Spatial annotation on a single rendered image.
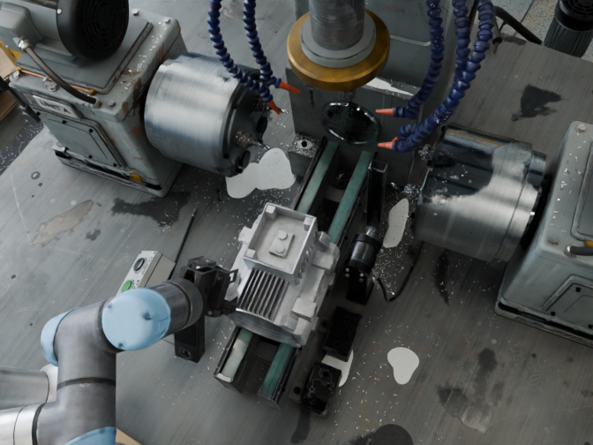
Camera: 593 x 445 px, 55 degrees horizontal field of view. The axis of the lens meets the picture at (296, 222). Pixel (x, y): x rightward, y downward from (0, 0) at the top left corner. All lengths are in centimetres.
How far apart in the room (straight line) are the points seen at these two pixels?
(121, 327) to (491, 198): 68
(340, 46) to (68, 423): 69
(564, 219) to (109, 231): 107
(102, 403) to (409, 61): 91
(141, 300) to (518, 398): 87
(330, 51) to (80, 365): 62
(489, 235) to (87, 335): 72
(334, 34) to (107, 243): 85
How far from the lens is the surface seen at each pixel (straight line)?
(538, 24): 244
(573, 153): 118
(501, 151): 114
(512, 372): 136
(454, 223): 112
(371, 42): 102
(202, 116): 123
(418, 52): 128
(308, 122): 139
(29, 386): 114
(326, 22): 96
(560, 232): 109
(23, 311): 157
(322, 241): 110
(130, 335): 77
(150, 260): 116
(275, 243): 107
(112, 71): 133
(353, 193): 134
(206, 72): 127
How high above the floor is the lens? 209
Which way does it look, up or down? 63 degrees down
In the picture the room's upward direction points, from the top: 11 degrees counter-clockwise
